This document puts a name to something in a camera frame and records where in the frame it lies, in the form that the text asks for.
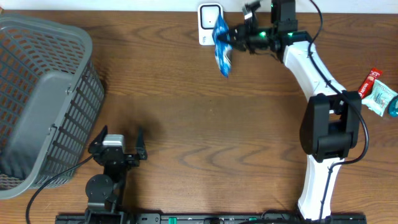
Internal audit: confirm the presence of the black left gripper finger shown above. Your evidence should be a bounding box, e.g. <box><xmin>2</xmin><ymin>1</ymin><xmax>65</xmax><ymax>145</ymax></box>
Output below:
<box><xmin>88</xmin><ymin>125</ymin><xmax>108</xmax><ymax>153</ymax></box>
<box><xmin>135</xmin><ymin>128</ymin><xmax>147</xmax><ymax>159</ymax></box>

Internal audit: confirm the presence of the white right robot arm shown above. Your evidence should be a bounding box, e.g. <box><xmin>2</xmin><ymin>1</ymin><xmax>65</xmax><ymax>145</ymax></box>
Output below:
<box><xmin>218</xmin><ymin>1</ymin><xmax>366</xmax><ymax>223</ymax></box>

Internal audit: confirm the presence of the blue mouthwash bottle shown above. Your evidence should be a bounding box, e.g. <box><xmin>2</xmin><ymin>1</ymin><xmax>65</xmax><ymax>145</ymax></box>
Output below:
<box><xmin>387</xmin><ymin>96</ymin><xmax>398</xmax><ymax>118</ymax></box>

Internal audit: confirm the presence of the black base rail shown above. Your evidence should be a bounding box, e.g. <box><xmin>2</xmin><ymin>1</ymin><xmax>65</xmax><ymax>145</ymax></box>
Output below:
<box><xmin>54</xmin><ymin>211</ymin><xmax>367</xmax><ymax>224</ymax></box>

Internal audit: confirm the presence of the green wet wipes pack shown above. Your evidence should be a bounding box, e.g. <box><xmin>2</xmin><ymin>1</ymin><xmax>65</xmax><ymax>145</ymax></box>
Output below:
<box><xmin>362</xmin><ymin>80</ymin><xmax>397</xmax><ymax>116</ymax></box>

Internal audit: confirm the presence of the red Nescafe coffee stick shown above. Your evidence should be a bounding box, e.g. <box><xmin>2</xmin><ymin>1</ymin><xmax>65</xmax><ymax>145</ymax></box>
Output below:
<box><xmin>358</xmin><ymin>67</ymin><xmax>383</xmax><ymax>99</ymax></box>

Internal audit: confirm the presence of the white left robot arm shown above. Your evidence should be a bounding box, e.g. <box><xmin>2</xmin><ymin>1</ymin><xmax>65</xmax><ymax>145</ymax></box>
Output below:
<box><xmin>83</xmin><ymin>126</ymin><xmax>148</xmax><ymax>224</ymax></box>

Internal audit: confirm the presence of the grey plastic basket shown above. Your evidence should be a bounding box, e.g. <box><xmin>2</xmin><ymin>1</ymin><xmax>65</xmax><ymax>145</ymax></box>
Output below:
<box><xmin>1</xmin><ymin>14</ymin><xmax>104</xmax><ymax>199</ymax></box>

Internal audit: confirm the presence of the blue Oreo cookie pack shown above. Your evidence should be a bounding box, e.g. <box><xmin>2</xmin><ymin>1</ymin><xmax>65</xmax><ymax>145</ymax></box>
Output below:
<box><xmin>212</xmin><ymin>15</ymin><xmax>233</xmax><ymax>78</ymax></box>

